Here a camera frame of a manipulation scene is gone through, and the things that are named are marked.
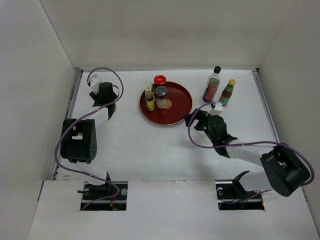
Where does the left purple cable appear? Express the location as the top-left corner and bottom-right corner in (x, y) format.
(54, 67), (125, 211)

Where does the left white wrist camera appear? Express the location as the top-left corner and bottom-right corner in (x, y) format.
(87, 74), (102, 94)

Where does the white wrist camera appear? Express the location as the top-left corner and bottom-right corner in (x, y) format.
(87, 74), (102, 94)
(209, 101), (224, 116)

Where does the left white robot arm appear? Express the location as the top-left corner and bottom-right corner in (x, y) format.
(60, 82), (119, 165)

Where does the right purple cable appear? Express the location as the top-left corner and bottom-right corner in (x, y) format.
(187, 100), (315, 186)

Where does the black lid spice jar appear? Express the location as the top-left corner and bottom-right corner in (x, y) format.
(155, 86), (168, 109)

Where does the red lid sauce jar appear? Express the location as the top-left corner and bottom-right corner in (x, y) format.
(153, 75), (167, 89)

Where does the purple cable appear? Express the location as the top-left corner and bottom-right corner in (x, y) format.
(54, 67), (125, 211)
(187, 100), (315, 186)

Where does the green label chili bottle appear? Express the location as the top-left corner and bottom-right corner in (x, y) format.
(219, 79), (236, 106)

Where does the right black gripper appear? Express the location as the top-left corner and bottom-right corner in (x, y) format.
(184, 108), (217, 144)

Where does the tall dark sauce bottle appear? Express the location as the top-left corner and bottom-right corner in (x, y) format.
(202, 66), (221, 103)

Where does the red round tray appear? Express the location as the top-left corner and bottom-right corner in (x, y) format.
(139, 81), (193, 126)

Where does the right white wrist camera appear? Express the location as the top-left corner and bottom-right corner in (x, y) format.
(209, 101), (224, 116)

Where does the yellow lid shaker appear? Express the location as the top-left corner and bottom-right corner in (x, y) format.
(144, 84), (155, 95)

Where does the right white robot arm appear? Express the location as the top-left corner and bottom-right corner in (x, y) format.
(184, 108), (315, 197)

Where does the small brown yellow bottle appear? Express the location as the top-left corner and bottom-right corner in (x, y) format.
(145, 90), (155, 112)

